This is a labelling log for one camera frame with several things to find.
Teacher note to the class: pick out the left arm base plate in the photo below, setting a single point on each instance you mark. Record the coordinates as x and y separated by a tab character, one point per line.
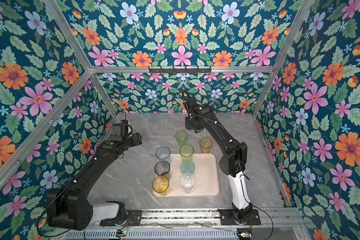
132	218

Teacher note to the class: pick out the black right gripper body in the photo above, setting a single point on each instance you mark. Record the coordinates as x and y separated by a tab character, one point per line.
189	125

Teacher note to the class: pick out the green short glass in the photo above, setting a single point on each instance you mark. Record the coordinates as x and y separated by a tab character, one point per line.
181	137

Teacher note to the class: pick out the yellow tall glass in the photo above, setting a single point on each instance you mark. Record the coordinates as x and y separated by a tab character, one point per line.
161	185

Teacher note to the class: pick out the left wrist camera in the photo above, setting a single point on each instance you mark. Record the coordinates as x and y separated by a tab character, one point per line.
120	131

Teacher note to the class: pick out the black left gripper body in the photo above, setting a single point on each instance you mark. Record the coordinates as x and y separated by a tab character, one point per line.
136	139

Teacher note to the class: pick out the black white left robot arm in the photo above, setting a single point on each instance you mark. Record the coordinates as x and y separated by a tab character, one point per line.
68	206

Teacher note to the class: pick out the white vented cable duct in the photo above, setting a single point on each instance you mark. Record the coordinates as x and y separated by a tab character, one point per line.
153	234

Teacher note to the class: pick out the yellow short glass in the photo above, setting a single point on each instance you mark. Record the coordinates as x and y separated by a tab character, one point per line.
206	145

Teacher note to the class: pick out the beige plastic tray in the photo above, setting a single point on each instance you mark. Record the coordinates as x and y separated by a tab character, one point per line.
206	175

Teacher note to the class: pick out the teal short glass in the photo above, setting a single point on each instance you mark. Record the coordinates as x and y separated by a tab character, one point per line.
188	167

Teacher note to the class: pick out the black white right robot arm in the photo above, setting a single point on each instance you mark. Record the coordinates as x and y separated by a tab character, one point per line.
234	158

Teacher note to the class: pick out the metal hook rail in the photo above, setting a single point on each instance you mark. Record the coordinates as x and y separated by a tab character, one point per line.
177	70

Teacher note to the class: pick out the light green tall glass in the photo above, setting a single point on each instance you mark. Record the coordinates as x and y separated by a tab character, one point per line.
186	152

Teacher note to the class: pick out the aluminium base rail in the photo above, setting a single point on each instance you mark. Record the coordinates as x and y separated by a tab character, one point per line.
210	218

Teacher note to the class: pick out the blue tall glass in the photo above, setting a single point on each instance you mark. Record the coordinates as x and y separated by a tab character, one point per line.
163	154

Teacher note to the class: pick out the grey tall glass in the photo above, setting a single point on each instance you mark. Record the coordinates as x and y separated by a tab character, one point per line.
163	168

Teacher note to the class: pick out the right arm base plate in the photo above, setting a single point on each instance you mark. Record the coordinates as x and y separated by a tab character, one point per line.
227	218

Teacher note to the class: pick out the clear short glass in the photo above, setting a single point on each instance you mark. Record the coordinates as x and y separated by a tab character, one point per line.
187	182

